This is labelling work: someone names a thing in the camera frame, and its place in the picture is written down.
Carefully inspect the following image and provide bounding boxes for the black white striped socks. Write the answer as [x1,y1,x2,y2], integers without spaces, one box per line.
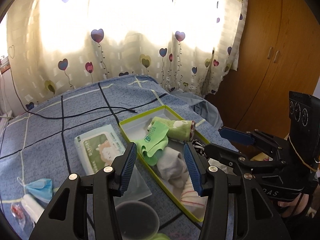
[191,139,207,157]

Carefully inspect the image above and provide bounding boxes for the white sock pair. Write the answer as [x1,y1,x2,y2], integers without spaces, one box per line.
[156,146,189,189]

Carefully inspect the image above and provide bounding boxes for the grey striped towel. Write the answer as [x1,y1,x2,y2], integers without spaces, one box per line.
[181,178,208,217]

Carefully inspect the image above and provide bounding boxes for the green rabbit towel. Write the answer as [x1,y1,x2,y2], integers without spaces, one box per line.
[147,116,196,142]

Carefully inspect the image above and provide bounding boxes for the green microfiber cloth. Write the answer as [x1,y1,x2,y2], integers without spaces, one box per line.
[135,122,169,166]

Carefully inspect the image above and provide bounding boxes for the person right hand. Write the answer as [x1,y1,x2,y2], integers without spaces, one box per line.
[277,193,314,218]

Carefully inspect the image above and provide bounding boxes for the clear plastic bag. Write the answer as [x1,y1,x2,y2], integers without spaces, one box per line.
[114,166,152,206]

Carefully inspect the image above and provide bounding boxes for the wet wipes pack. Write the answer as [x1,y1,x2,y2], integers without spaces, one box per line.
[74,125,125,175]

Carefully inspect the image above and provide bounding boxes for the green rimmed white tray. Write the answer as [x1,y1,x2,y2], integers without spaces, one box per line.
[119,105,209,222]

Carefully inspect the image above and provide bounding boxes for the green plastic cup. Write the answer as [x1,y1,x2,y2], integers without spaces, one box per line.
[151,233,171,240]

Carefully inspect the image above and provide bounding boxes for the blue face mask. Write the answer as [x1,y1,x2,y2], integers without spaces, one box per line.
[17,177,53,204]

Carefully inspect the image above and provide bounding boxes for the blue checked bed sheet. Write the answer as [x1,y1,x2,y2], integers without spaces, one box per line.
[1,75,231,239]

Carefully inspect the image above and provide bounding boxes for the wooden wardrobe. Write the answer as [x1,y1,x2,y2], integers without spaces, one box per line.
[208,0,319,138]

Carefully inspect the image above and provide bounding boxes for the white small bottle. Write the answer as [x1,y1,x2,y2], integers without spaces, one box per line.
[21,194,44,223]

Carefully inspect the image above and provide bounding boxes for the candy in clear wrapper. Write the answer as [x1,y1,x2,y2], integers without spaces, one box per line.
[10,203,25,230]

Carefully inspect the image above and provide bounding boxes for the heart pattern curtain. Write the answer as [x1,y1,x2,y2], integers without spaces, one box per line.
[4,0,248,107]

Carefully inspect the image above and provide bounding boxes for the black cable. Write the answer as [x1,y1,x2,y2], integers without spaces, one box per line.
[8,64,168,120]

